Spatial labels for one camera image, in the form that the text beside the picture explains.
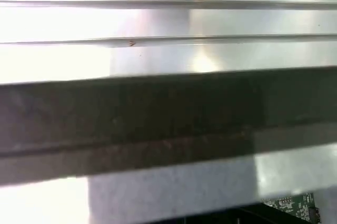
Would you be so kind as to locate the grey metal PC case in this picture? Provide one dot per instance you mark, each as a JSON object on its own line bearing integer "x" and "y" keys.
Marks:
{"x": 158, "y": 116}

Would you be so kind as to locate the green motherboard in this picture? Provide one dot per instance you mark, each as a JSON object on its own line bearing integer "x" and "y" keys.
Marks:
{"x": 289, "y": 203}

